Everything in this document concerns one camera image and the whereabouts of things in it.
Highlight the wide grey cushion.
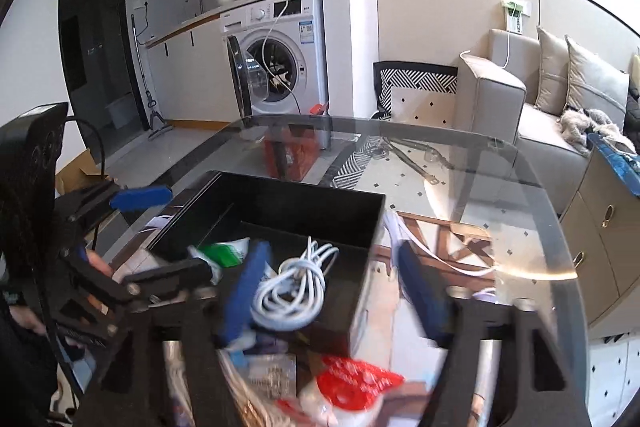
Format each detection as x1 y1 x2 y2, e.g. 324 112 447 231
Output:
564 35 631 118

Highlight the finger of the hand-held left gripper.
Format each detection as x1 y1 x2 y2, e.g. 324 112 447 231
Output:
62 247 217 309
65 186 173 230

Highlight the dark door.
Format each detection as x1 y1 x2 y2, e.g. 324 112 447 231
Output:
59 0 151 154

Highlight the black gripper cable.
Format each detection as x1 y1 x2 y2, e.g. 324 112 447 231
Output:
64 118 109 180

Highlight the narrow beige cushion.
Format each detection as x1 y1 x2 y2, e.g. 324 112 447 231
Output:
534 26 571 116

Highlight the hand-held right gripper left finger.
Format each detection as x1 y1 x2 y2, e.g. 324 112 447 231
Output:
75 241 273 427

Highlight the black jacket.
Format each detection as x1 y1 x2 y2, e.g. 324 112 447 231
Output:
622 87 640 138

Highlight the red box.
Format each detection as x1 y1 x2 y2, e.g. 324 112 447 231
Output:
262 102 332 184

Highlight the white coiled cable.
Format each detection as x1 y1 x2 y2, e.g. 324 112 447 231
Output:
250 236 341 333

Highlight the black storage box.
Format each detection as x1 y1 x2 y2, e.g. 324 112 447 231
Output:
147 171 387 358

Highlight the white diamond pattern rug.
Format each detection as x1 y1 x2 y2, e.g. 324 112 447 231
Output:
330 84 573 258

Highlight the wall outlet panel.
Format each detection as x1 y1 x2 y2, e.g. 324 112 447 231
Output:
501 0 532 36

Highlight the white power cable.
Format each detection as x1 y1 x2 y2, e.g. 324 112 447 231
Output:
260 0 307 75

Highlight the cardboard box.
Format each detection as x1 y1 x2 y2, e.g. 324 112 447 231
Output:
55 149 117 198

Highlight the floor mop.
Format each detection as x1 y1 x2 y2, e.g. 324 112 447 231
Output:
131 13 175 140

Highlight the white washing machine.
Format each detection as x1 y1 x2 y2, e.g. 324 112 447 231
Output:
220 0 331 150

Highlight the beige sofa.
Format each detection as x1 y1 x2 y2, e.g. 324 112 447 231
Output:
452 28 640 218

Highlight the person's left hand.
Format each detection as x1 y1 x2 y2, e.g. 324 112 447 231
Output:
82 249 115 280

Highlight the white kitchen counter cabinet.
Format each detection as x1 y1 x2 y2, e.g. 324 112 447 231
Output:
145 7 227 124

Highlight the red white packet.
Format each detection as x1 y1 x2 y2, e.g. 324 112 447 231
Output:
277 354 407 427

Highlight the beige sideboard cabinet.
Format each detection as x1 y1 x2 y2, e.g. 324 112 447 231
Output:
559 134 640 344

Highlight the green white packet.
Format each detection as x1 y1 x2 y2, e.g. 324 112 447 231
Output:
187 238 251 285

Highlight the printed desk mat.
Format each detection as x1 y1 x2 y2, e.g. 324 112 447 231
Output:
110 207 503 427

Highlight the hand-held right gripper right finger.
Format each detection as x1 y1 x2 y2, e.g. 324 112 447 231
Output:
397 241 593 427

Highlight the white charging cable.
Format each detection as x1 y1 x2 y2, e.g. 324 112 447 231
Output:
460 27 514 68

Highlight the clear plastic bag packet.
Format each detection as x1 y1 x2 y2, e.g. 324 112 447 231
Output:
220 347 301 427

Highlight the grey fluffy cloth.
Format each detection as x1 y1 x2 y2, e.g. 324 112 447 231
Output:
559 108 627 156

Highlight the blue patterned box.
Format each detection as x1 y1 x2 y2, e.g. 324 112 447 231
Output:
587 132 640 198

